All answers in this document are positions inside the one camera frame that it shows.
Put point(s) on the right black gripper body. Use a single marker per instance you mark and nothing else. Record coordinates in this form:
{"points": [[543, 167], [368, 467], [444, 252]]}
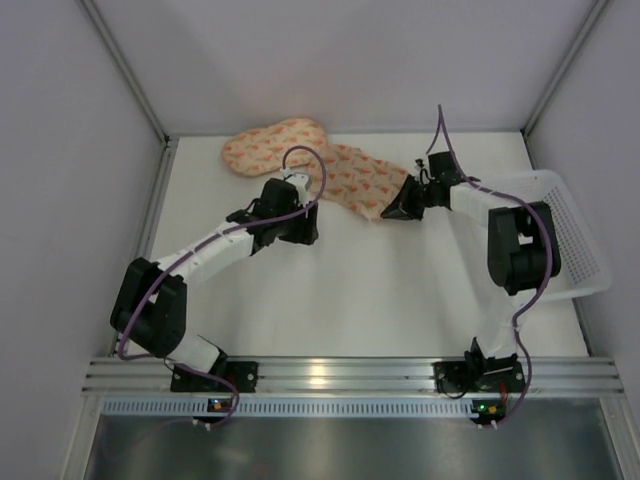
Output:
{"points": [[414, 195]]}

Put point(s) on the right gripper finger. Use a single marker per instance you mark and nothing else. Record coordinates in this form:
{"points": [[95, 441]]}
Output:
{"points": [[403, 212], [410, 195]]}

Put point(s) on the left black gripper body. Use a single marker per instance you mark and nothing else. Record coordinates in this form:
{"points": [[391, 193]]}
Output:
{"points": [[304, 226]]}

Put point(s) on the pink mesh laundry bag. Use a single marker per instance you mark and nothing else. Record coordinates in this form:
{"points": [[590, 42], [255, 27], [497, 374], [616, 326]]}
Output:
{"points": [[260, 150], [359, 182]]}

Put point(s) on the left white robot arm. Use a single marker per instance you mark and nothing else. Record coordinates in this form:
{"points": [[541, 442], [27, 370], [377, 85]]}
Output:
{"points": [[151, 308]]}

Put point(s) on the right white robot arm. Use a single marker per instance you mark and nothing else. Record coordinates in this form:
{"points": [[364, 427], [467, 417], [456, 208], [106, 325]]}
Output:
{"points": [[522, 252]]}

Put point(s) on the white plastic basket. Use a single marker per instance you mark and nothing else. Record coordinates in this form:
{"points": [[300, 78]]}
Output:
{"points": [[584, 268]]}

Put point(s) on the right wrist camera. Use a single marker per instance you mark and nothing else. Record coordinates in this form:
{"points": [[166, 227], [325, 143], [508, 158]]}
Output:
{"points": [[422, 171]]}

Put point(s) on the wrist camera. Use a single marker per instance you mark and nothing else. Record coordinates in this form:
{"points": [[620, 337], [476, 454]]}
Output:
{"points": [[422, 171], [301, 182]]}

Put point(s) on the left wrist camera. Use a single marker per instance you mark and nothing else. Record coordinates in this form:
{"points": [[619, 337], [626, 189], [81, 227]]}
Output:
{"points": [[301, 182]]}

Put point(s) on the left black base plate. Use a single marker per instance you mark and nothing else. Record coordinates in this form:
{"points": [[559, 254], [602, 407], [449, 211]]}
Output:
{"points": [[243, 375]]}

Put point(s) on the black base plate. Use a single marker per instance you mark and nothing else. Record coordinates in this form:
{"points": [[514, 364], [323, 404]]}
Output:
{"points": [[455, 377], [243, 375]]}

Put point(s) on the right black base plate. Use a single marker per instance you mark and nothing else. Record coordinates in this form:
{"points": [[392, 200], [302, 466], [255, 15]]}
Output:
{"points": [[455, 377]]}

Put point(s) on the aluminium mounting rail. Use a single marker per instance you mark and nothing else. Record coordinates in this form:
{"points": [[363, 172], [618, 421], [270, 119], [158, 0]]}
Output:
{"points": [[570, 377]]}

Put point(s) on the perforated cable duct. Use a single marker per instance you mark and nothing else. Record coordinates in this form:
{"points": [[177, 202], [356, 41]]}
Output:
{"points": [[298, 407]]}

